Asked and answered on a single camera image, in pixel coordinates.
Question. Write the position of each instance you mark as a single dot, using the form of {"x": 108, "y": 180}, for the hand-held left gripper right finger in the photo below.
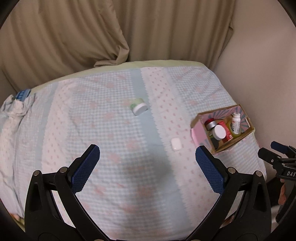
{"x": 209, "y": 170}

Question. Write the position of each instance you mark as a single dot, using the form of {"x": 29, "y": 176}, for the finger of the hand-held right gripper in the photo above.
{"x": 268, "y": 155}
{"x": 281, "y": 146}

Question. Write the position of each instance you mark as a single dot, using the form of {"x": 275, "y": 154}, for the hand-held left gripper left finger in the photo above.
{"x": 86, "y": 169}

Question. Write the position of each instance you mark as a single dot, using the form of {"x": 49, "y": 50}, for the cardboard box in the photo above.
{"x": 198, "y": 134}

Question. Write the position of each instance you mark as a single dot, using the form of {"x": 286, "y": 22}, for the small red carton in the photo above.
{"x": 227, "y": 133}

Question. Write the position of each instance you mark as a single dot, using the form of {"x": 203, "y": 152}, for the white earbud case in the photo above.
{"x": 176, "y": 144}

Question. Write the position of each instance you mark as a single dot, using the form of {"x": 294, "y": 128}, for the silver tin with red lid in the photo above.
{"x": 210, "y": 124}

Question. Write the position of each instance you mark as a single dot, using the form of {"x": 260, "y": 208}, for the white pill bottle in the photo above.
{"x": 235, "y": 122}

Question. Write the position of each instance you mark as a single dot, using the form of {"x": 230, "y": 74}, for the roll of yellow clear tape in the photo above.
{"x": 230, "y": 127}

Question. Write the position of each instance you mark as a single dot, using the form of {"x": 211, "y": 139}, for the green jar with white lid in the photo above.
{"x": 138, "y": 107}

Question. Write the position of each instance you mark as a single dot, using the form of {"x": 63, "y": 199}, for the person's right hand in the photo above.
{"x": 282, "y": 195}

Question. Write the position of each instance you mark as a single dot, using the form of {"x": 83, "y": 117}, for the crumpled blue checked blanket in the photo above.
{"x": 16, "y": 109}

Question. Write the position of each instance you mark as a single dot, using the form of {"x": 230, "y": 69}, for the pale green fitted sheet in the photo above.
{"x": 161, "y": 63}

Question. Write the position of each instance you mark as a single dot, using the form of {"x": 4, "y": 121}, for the beige curtain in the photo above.
{"x": 180, "y": 30}
{"x": 57, "y": 34}

